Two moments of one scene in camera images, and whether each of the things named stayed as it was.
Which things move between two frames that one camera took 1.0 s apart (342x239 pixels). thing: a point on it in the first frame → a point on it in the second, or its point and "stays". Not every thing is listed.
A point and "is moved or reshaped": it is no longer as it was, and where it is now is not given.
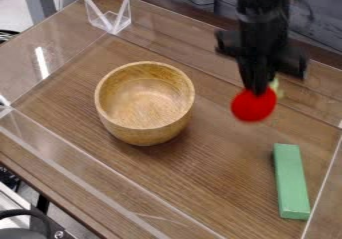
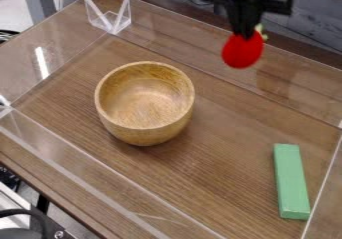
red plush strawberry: x=254 y=108 is moved or reshaped
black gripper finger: x=258 y=69 → x=245 y=16
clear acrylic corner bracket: x=109 y=22 stays
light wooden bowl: x=144 y=100 stays
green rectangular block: x=292 y=191 stays
